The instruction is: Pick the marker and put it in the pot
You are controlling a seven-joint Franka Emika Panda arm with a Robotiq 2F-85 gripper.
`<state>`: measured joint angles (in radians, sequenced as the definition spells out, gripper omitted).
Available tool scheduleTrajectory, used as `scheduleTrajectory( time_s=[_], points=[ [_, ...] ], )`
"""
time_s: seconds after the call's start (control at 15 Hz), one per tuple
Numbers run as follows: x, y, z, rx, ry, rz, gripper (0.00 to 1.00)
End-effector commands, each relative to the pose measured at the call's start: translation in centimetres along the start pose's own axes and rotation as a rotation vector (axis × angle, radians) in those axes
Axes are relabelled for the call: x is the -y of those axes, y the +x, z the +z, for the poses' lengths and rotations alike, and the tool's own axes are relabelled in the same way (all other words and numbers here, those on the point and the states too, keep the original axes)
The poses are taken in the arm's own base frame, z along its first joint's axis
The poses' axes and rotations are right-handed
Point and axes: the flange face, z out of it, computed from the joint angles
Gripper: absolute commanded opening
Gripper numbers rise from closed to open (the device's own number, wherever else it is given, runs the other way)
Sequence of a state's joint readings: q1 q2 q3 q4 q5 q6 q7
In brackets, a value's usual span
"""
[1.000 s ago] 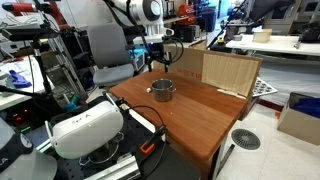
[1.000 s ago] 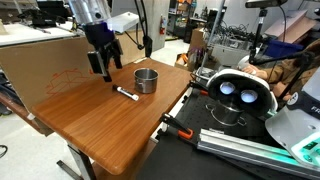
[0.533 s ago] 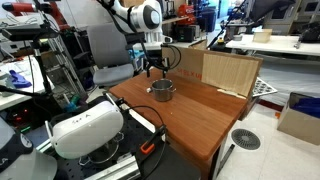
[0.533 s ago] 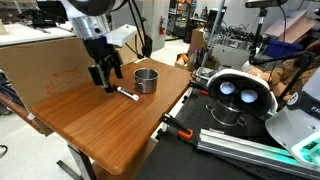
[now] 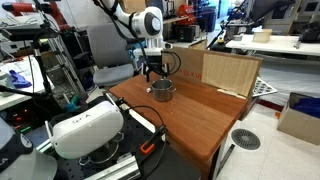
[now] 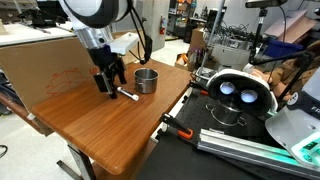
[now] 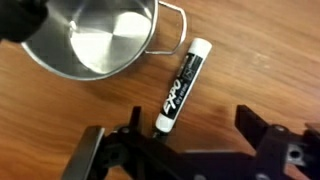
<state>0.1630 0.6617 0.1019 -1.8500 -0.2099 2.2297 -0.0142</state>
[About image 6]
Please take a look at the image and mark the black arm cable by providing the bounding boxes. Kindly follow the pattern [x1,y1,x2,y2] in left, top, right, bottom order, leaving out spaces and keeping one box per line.
[128,0,154,66]

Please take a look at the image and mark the red fire extinguisher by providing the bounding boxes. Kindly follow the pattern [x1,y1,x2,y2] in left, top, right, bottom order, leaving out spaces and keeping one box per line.
[159,14,168,36]

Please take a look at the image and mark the black equipment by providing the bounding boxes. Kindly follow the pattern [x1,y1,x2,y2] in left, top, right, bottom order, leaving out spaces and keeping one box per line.
[17,7,73,30]

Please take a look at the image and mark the black perforated breadboard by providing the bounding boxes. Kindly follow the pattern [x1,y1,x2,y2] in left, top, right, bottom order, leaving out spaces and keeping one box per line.
[136,87,320,180]

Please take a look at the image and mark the person's hand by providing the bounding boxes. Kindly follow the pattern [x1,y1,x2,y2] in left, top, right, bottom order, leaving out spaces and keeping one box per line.
[249,67,274,85]

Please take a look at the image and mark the black and white marker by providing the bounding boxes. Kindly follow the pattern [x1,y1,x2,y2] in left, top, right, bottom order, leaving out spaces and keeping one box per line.
[116,86,140,102]

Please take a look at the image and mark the black camera stand pole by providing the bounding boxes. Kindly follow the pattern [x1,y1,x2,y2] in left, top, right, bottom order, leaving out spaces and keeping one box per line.
[248,8,269,66]

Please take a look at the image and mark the person in brown jacket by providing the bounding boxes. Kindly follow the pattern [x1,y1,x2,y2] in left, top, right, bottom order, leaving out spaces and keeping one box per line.
[266,39,320,102]

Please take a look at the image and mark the white VR headset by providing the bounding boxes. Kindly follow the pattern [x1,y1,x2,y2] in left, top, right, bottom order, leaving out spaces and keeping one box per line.
[205,68,279,118]

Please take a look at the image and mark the grey equipment case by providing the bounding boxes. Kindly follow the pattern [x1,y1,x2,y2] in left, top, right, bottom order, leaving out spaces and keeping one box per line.
[211,43,251,71]

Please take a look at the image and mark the black floor cable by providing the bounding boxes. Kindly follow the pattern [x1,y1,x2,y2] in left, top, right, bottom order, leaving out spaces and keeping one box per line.
[0,144,9,160]

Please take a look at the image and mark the slanted metal pole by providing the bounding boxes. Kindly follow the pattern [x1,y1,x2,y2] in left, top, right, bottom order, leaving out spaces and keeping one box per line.
[197,0,228,80]

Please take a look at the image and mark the brown cardboard box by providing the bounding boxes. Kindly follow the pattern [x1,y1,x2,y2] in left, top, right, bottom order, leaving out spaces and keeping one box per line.
[188,27,208,51]

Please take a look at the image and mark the cardboard box with red print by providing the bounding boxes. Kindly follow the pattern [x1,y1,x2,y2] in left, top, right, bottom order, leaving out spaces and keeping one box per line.
[0,31,141,113]

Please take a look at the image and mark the black camera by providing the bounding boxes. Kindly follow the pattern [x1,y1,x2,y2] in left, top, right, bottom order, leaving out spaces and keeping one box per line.
[245,0,289,10]

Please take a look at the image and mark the steel pot with wire handles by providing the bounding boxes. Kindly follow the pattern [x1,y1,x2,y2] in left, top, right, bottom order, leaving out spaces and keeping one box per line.
[205,99,249,128]

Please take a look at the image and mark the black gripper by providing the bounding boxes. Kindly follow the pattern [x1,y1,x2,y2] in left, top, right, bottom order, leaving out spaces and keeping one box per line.
[87,44,128,100]

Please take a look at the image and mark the white table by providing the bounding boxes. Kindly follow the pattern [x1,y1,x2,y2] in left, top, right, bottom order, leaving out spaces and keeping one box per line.
[0,22,76,48]

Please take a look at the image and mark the open cardboard box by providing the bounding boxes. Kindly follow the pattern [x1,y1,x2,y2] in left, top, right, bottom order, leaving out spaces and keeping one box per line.
[173,52,198,72]

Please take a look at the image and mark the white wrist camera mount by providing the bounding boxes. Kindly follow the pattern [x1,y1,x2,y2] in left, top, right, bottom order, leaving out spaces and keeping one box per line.
[109,32,140,57]

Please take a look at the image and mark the aluminium rail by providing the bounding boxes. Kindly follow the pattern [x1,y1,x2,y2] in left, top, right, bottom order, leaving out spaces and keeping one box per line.
[196,127,320,180]

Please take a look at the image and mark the small steel pot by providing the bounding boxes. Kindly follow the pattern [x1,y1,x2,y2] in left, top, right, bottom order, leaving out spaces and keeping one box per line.
[133,67,160,95]

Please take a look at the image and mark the metal table leg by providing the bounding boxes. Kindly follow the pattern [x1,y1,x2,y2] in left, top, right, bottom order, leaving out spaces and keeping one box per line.
[55,142,98,180]

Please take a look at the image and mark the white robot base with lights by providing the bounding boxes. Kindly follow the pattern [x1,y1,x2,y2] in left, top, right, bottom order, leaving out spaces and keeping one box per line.
[264,66,320,170]

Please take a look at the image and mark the black orange clamp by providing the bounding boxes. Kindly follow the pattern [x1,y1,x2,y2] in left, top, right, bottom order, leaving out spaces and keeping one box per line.
[189,79,210,98]
[159,112,195,141]

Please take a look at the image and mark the pinkish cardboard sheet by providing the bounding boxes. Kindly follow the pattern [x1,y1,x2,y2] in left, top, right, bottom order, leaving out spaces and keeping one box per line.
[264,9,318,45]

